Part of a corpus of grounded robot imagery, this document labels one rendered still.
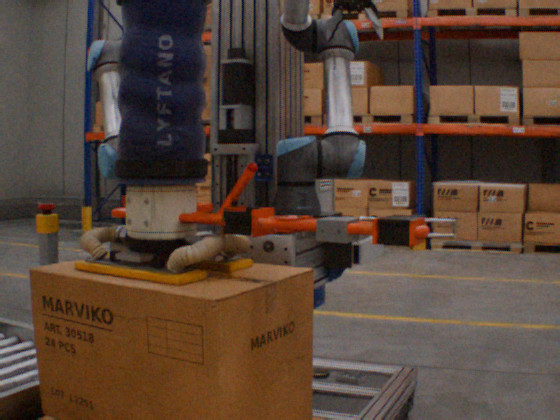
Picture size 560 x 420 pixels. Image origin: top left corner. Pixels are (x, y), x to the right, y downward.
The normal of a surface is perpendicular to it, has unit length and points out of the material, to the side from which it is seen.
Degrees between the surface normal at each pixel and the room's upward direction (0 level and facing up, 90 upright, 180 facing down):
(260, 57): 90
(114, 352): 90
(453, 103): 91
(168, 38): 79
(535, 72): 90
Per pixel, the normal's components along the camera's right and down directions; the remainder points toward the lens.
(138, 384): -0.50, 0.07
